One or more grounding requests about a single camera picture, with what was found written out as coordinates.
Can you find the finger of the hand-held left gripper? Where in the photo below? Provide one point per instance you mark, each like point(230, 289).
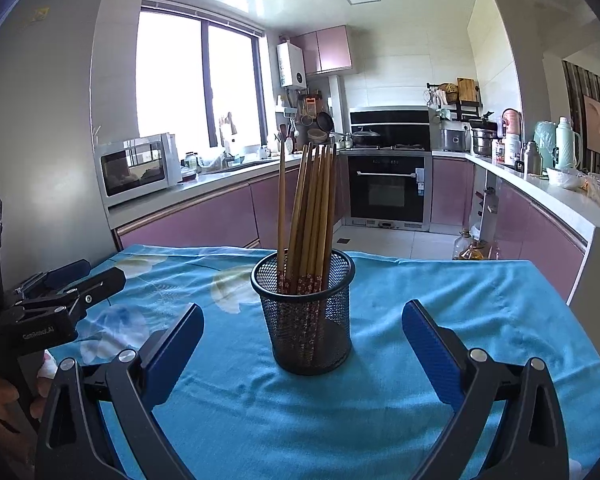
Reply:
point(65, 274)
point(95, 287)

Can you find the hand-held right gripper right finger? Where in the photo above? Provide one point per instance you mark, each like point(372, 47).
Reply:
point(430, 355)

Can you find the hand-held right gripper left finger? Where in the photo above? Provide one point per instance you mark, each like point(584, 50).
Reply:
point(175, 355)

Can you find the black mesh utensil holder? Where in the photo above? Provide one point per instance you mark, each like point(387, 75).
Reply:
point(305, 330)

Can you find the bundle of wooden chopsticks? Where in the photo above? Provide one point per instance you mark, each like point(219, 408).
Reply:
point(310, 210)

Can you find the person's left hand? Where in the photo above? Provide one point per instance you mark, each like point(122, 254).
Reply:
point(0, 402)

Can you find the blue floral tablecloth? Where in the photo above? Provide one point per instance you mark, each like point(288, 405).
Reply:
point(380, 410)

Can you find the oil bottle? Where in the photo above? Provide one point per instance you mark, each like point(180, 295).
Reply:
point(461, 247)

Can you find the pink base cabinet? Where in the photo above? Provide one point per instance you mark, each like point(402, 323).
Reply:
point(190, 220)
point(525, 220)

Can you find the white microwave oven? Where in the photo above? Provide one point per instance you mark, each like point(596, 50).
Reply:
point(135, 170)

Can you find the grey refrigerator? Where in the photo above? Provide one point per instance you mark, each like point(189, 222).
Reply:
point(40, 135)

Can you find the black built-in oven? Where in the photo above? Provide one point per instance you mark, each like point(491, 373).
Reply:
point(387, 195)

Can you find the silver rice cooker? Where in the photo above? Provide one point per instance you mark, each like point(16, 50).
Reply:
point(454, 140)

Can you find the steel stock pot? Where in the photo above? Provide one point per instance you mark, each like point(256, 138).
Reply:
point(482, 144)

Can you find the steel flask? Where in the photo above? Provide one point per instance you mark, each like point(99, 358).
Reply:
point(532, 160)

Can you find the black wok with lid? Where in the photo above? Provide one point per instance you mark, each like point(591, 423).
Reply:
point(365, 139)

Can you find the kitchen window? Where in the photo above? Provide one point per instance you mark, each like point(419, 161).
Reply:
point(175, 75)

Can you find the black range hood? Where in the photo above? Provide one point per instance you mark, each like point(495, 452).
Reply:
point(390, 121)

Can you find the pink thermos jug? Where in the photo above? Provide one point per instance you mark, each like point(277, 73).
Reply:
point(512, 125)

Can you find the white green thermos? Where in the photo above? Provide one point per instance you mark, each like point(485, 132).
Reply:
point(566, 147)

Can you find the hanging frying pan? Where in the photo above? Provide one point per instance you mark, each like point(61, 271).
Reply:
point(325, 122)

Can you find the wooden cutting board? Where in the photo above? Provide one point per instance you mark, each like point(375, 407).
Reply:
point(466, 91)

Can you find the white water heater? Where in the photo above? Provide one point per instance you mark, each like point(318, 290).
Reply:
point(292, 65)

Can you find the black wall rack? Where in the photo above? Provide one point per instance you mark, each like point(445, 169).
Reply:
point(467, 110)

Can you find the wall picture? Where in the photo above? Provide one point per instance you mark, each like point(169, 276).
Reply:
point(596, 125)

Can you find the pink wall cabinet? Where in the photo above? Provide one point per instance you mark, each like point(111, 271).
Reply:
point(332, 50)

